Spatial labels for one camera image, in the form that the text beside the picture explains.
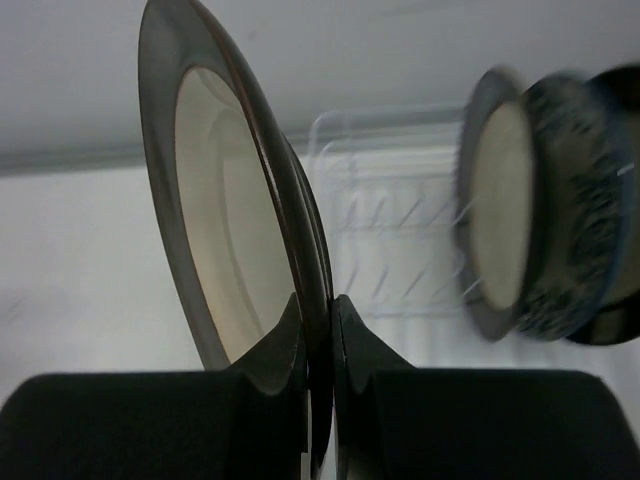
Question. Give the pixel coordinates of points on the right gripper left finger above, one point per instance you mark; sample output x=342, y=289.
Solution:
x=247, y=421

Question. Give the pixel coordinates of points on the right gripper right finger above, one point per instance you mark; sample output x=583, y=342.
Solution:
x=397, y=421

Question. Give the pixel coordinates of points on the grey rim plate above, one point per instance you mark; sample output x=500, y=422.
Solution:
x=496, y=210
x=237, y=216

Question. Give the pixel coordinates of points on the blue floral plate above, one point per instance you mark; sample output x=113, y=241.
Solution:
x=588, y=160

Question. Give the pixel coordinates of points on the white wire dish rack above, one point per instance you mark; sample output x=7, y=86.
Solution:
x=383, y=178

